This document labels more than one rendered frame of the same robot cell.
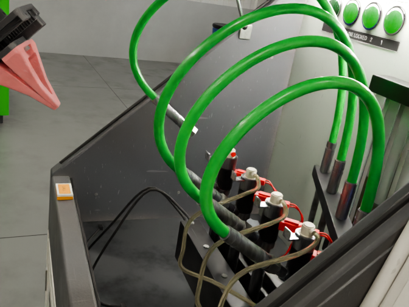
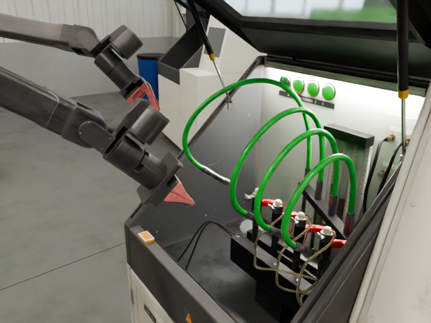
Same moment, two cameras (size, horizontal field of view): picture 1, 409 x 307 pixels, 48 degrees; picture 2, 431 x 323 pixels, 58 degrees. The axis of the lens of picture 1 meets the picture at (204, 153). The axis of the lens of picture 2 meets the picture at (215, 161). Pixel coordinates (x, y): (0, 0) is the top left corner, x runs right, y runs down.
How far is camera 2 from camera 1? 0.40 m
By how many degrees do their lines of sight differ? 11
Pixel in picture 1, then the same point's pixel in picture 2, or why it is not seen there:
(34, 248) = (67, 277)
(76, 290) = (199, 297)
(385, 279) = (378, 248)
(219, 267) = (269, 259)
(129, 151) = not seen: hidden behind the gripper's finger
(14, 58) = (179, 186)
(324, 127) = (293, 154)
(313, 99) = (281, 138)
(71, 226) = (167, 259)
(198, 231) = (244, 241)
